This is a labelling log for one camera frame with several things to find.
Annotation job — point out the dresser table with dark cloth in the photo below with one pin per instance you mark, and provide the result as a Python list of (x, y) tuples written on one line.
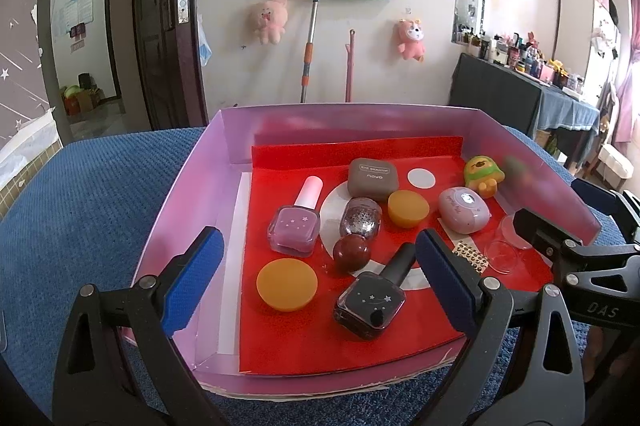
[(500, 90)]

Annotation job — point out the yellow green squishy toy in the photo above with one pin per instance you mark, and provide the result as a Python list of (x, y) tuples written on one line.
[(482, 176)]

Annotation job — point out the pink plush bear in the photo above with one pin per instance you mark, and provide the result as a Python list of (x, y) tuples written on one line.
[(270, 20)]

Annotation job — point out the pink curtain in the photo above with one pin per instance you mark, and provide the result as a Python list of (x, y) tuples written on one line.
[(629, 65)]

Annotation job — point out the dark brown door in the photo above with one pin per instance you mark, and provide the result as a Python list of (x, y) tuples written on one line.
[(160, 30)]

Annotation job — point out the white cabinet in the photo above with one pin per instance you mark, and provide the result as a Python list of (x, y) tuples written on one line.
[(575, 35)]

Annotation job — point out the pink stick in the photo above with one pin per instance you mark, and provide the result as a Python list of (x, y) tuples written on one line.
[(349, 65)]

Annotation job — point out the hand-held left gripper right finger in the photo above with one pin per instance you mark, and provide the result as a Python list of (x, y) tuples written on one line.
[(447, 286)]

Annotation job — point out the brown eye shadow case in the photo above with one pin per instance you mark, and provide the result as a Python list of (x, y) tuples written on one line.
[(372, 181)]

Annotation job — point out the white stool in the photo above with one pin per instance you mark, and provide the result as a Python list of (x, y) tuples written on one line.
[(615, 160)]

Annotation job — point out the row of cosmetic bottles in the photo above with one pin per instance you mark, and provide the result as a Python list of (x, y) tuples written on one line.
[(520, 58)]

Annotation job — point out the blue plastic bag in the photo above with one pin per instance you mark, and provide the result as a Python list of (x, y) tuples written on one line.
[(205, 40)]

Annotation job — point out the orange round puck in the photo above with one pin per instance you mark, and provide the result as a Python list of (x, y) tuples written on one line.
[(286, 283), (409, 206)]

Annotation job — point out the clear glass cup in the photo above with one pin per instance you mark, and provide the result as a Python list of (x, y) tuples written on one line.
[(500, 256)]

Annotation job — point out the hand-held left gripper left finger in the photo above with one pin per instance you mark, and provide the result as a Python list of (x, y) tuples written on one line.
[(192, 281)]

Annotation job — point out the person's right hand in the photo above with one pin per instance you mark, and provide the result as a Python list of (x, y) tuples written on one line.
[(607, 351)]

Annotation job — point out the purple cardboard box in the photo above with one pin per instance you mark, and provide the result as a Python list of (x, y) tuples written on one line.
[(200, 186)]

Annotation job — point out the lilac round hand warmer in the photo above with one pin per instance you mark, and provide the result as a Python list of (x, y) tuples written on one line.
[(460, 211)]

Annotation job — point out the glitter bottle with red cap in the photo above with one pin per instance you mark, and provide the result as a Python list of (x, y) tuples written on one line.
[(360, 218)]

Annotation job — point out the red paper sheet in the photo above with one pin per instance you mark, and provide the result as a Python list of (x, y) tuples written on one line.
[(290, 346)]

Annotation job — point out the black nail polish bottle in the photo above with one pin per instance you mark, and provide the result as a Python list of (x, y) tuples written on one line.
[(370, 306)]

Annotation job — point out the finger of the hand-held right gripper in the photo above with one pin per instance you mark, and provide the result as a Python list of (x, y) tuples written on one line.
[(540, 231), (595, 198)]

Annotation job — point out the hallway wall notices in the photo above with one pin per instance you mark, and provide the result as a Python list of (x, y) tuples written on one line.
[(75, 13)]

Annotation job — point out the gold studded cylinder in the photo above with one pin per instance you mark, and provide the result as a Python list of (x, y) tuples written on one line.
[(472, 256)]

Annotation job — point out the hallway cardboard boxes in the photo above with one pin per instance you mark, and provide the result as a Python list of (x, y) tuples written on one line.
[(82, 100)]

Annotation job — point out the pink plush animal with horns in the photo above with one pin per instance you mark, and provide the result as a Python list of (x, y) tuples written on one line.
[(411, 39)]

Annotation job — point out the purple nail polish bottle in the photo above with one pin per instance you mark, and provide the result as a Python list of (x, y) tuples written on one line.
[(295, 231)]

